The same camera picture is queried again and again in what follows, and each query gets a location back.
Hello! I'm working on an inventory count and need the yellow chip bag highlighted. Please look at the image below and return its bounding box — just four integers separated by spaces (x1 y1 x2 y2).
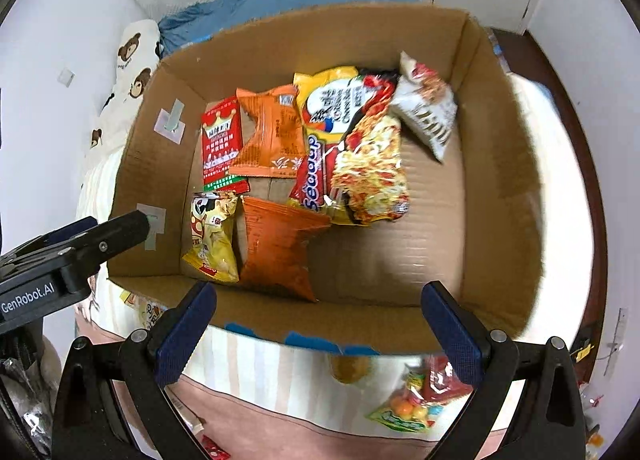
182 191 240 284

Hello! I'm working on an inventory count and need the red crown snack packet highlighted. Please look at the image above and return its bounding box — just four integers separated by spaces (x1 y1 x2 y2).
201 96 250 194

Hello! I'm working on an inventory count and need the colourful candy bag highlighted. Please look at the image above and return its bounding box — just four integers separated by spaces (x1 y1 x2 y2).
367 371 444 434

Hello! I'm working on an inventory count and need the orange snack bag lower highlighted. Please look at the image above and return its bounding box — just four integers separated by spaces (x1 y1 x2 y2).
241 197 331 303

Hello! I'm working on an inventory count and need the orange snack bag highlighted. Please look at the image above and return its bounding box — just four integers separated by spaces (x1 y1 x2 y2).
241 197 331 303
230 84 306 178

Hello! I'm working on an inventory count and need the orange snack bag upper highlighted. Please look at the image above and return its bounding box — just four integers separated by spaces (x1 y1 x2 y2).
230 84 306 178

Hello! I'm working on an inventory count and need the bear print pillow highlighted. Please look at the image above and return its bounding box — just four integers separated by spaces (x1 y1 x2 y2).
84 19 162 171

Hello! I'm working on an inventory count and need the red purple snack packet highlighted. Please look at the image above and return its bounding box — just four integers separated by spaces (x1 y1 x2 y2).
288 132 329 213

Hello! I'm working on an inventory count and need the brown cardboard box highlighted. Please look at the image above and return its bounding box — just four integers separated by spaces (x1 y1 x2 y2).
107 3 542 355

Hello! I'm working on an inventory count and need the yellow cheese noodle packet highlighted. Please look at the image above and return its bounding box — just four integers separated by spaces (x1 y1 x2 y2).
293 67 375 144

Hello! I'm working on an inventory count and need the red noodle packet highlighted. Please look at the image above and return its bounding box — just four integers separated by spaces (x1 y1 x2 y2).
326 73 410 226

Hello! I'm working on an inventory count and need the white brown snack bag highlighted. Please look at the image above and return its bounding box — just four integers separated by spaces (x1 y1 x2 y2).
390 52 458 163

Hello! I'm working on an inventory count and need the white wall socket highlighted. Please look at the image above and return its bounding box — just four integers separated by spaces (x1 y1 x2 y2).
58 68 75 87

